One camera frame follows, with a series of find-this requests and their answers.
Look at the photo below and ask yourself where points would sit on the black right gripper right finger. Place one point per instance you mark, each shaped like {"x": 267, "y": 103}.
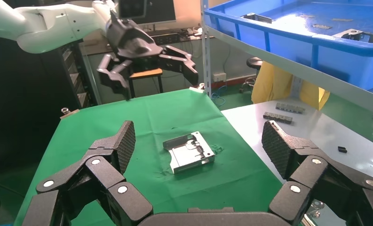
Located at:
{"x": 307, "y": 173}

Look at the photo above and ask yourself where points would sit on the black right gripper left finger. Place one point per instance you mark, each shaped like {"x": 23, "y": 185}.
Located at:
{"x": 106, "y": 170}

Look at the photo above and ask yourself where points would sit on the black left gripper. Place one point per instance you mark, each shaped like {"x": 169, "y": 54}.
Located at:
{"x": 130, "y": 40}

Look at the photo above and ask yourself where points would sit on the silver metal housing part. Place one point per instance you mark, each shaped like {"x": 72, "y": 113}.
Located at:
{"x": 189, "y": 153}

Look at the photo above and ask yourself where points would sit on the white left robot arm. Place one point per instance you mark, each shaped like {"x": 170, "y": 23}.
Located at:
{"x": 49, "y": 25}

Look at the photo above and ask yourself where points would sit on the wooden seat stool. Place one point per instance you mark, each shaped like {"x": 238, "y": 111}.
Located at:
{"x": 149, "y": 73}

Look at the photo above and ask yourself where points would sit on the silver table clamp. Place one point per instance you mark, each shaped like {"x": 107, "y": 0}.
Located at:
{"x": 200, "y": 85}
{"x": 65, "y": 110}
{"x": 315, "y": 207}

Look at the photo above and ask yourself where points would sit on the white metal shelf rack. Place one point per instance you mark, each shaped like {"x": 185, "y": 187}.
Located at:
{"x": 314, "y": 137}

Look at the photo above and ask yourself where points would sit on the black computer keyboard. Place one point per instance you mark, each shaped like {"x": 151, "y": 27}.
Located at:
{"x": 167, "y": 38}

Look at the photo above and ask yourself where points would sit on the small black plastic clip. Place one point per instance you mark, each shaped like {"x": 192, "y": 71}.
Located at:
{"x": 342, "y": 149}

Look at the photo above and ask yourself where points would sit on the green table cloth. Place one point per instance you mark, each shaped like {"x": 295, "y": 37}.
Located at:
{"x": 96, "y": 124}

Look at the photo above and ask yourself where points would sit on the black computer monitor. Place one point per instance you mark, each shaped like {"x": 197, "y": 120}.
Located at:
{"x": 161, "y": 11}

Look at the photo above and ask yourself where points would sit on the ridged silver metal bar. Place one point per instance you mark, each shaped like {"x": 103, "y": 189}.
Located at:
{"x": 278, "y": 118}
{"x": 290, "y": 108}

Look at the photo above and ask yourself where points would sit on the yellow work coat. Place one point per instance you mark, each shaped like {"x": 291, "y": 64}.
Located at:
{"x": 270, "y": 84}

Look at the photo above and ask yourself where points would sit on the black equipment cabinet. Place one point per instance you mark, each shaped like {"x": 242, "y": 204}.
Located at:
{"x": 18, "y": 109}

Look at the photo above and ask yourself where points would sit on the black round stool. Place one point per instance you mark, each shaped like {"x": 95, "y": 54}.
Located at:
{"x": 254, "y": 62}

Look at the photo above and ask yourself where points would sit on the large blue plastic bin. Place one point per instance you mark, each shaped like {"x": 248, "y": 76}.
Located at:
{"x": 298, "y": 46}

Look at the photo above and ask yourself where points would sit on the thin flat metal strip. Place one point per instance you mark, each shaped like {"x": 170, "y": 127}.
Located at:
{"x": 321, "y": 26}
{"x": 342, "y": 19}

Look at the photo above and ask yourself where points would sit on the silver cast metal part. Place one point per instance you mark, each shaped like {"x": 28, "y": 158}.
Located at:
{"x": 356, "y": 33}

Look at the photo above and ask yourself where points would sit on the grey wall socket box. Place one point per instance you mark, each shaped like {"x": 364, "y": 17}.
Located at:
{"x": 220, "y": 77}

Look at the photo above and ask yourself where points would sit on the dark metal frame part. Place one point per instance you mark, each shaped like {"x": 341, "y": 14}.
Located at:
{"x": 256, "y": 17}

